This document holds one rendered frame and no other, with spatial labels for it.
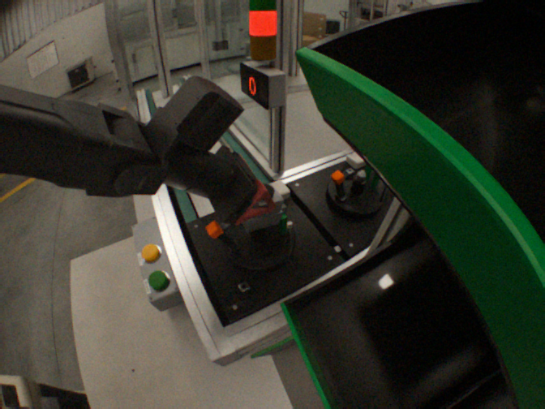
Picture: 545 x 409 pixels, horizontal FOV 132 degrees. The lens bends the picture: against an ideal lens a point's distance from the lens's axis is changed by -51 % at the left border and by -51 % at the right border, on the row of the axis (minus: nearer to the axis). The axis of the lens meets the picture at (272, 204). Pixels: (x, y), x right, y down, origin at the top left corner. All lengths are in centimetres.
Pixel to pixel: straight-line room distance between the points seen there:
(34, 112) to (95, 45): 820
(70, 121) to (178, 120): 10
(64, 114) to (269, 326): 40
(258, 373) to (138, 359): 26
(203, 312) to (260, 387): 19
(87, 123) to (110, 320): 53
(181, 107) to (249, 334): 35
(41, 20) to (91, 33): 211
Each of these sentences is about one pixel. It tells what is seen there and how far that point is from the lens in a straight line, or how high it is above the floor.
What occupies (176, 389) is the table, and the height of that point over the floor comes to 86.
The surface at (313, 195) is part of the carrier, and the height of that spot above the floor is 97.
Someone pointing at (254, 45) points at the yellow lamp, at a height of 129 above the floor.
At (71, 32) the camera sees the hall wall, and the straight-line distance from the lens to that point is 857.
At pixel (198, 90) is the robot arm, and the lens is 24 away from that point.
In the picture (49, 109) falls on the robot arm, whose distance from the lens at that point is 20.
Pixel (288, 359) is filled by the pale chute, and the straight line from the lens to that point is 37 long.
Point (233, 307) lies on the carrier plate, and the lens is 44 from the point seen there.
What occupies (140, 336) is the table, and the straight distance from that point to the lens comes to 60.
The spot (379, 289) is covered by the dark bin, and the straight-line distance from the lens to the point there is 19.
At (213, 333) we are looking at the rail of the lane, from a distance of 45.
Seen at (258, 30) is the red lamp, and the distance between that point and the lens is 48.
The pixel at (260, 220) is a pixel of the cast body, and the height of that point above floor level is 107.
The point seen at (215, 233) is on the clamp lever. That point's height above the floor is 107.
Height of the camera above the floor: 138
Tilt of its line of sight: 48 degrees down
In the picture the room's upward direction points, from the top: straight up
